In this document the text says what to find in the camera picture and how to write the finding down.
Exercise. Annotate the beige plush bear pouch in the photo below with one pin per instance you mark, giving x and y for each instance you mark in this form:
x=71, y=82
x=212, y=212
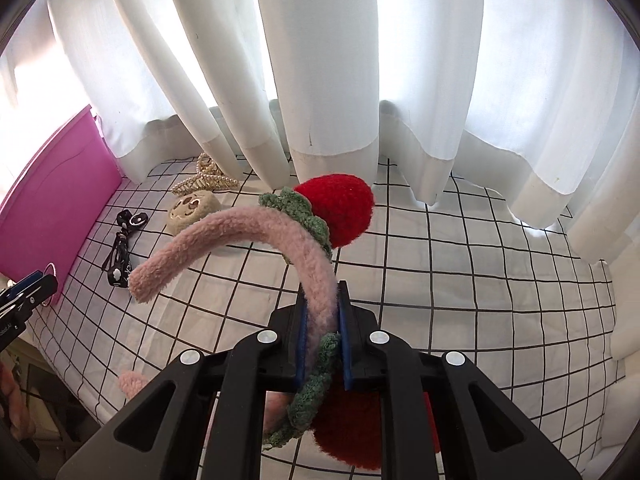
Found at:
x=189, y=209

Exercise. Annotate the person's left hand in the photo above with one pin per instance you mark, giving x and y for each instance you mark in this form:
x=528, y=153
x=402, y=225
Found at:
x=21, y=424

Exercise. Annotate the white sheer curtain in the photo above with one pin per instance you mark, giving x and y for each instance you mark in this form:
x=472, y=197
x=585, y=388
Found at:
x=535, y=99

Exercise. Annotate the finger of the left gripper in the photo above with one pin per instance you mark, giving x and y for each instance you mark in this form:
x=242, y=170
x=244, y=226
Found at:
x=16, y=288
x=21, y=306

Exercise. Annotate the pink plastic basin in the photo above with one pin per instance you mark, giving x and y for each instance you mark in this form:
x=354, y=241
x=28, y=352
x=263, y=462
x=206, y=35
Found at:
x=54, y=203

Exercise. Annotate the black grid bedsheet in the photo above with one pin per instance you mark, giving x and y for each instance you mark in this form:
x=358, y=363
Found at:
x=463, y=274

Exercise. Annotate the gold pearl hair claw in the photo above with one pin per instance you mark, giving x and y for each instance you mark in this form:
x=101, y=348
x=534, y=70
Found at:
x=208, y=177

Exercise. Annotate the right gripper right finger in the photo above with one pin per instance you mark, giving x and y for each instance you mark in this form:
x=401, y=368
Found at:
x=376, y=361

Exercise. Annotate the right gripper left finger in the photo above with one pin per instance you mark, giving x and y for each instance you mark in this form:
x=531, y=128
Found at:
x=270, y=360

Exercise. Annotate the pink fuzzy strawberry headband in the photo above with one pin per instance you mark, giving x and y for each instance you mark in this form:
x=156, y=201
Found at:
x=304, y=223

